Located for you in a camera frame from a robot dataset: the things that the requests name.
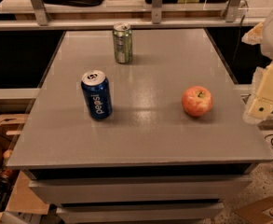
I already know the cardboard box left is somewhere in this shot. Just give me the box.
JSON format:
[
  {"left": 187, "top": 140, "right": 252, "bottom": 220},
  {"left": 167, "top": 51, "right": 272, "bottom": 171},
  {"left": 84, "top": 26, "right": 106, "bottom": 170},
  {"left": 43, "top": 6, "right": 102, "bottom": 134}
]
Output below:
[{"left": 0, "top": 114, "right": 49, "bottom": 224}]

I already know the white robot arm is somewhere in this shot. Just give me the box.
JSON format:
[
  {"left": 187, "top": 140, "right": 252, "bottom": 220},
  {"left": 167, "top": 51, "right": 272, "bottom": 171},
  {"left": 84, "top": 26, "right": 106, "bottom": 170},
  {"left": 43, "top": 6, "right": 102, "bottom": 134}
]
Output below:
[{"left": 241, "top": 9, "right": 273, "bottom": 124}]

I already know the cardboard piece on floor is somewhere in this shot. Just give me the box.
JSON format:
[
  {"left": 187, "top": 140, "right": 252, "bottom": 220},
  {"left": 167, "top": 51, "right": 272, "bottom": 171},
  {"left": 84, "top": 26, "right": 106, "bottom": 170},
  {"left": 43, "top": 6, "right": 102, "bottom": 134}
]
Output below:
[{"left": 235, "top": 197, "right": 273, "bottom": 224}]

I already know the green soda can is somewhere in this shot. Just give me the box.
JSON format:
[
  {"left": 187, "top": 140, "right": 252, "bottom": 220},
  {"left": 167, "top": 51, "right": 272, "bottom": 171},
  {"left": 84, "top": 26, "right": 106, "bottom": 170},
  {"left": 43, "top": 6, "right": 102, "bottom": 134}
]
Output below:
[{"left": 112, "top": 23, "right": 132, "bottom": 63}]

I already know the red apple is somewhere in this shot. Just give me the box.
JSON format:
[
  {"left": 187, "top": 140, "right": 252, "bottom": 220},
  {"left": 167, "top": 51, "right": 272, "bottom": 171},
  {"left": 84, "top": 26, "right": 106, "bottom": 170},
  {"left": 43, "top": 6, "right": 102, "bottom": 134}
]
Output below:
[{"left": 182, "top": 86, "right": 212, "bottom": 117}]

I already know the metal shelf rail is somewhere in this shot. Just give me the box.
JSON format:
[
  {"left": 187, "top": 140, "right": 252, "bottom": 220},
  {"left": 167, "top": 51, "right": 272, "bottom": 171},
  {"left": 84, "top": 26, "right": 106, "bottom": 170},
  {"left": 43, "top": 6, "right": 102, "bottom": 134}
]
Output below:
[{"left": 0, "top": 16, "right": 265, "bottom": 31}]

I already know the grey drawer cabinet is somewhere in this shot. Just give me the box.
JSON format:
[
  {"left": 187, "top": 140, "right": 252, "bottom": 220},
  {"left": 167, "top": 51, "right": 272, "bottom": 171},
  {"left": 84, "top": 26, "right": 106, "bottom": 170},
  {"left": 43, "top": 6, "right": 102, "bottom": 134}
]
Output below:
[{"left": 8, "top": 29, "right": 273, "bottom": 224}]

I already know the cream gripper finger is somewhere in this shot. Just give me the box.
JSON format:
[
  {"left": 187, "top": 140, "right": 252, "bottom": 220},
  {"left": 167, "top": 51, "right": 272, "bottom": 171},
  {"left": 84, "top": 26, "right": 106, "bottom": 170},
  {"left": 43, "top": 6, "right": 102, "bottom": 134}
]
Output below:
[
  {"left": 246, "top": 62, "right": 273, "bottom": 120},
  {"left": 241, "top": 22, "right": 264, "bottom": 45}
]

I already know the blue pepsi can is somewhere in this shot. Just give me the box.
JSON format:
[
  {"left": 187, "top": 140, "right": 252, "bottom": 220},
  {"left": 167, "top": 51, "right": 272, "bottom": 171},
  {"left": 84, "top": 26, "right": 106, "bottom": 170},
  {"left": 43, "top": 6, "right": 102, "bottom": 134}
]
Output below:
[{"left": 81, "top": 70, "right": 113, "bottom": 119}]

